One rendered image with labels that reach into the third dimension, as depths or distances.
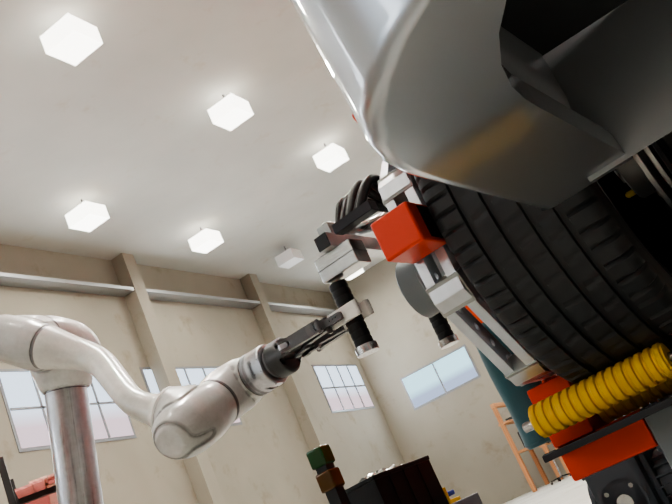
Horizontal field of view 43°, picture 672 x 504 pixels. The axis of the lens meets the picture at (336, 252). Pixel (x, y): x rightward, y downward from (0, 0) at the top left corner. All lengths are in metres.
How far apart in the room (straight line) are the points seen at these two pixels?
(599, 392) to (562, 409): 0.07
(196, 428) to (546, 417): 0.61
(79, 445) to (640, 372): 1.28
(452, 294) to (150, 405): 0.63
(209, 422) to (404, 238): 0.53
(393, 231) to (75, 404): 1.05
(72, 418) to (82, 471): 0.12
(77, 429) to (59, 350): 0.25
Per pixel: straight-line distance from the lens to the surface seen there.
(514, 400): 1.72
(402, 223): 1.32
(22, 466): 11.96
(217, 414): 1.61
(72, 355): 1.93
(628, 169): 1.51
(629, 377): 1.41
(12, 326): 2.02
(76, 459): 2.10
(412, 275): 1.64
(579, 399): 1.44
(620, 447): 1.53
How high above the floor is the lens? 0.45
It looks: 18 degrees up
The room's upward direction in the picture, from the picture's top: 25 degrees counter-clockwise
